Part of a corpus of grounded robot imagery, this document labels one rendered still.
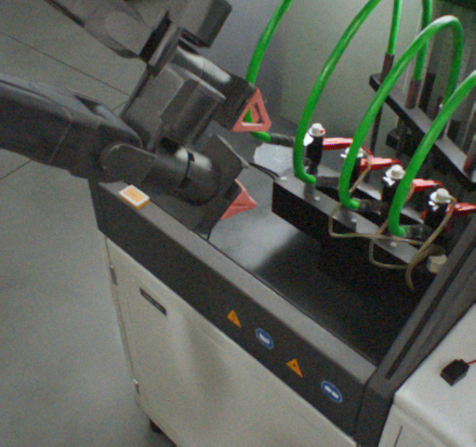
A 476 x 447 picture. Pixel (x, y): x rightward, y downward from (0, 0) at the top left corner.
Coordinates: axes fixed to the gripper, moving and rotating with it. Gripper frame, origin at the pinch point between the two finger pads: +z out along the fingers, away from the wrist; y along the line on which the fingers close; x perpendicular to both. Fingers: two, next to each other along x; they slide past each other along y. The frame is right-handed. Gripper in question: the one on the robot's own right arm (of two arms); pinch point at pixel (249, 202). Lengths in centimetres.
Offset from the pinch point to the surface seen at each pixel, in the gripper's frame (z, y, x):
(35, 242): 76, -94, 130
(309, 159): 28.3, 5.4, 17.8
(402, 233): 20.8, 7.3, -8.5
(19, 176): 81, -89, 171
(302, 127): 7.6, 10.6, 6.6
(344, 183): 12.4, 8.2, -1.3
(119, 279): 32, -43, 41
